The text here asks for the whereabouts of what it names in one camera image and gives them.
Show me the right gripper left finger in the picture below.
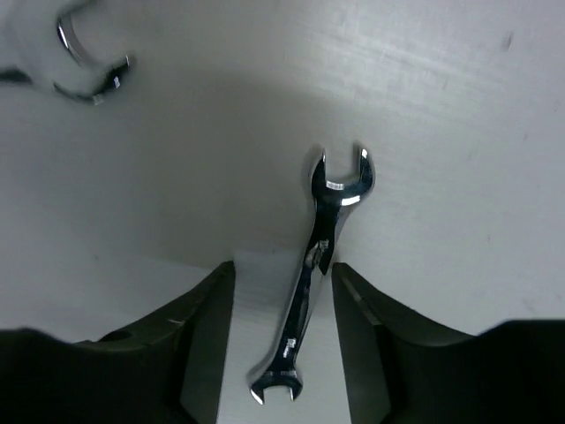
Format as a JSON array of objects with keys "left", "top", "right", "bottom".
[{"left": 1, "top": 261, "right": 236, "bottom": 423}]

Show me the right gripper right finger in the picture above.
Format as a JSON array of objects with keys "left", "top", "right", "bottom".
[{"left": 332, "top": 262, "right": 564, "bottom": 423}]

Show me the small silver wrench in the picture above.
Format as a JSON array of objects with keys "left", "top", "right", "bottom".
[{"left": 249, "top": 142, "right": 376, "bottom": 405}]

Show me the large silver wrench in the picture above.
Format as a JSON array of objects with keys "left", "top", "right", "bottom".
[{"left": 1, "top": 1, "right": 132, "bottom": 105}]

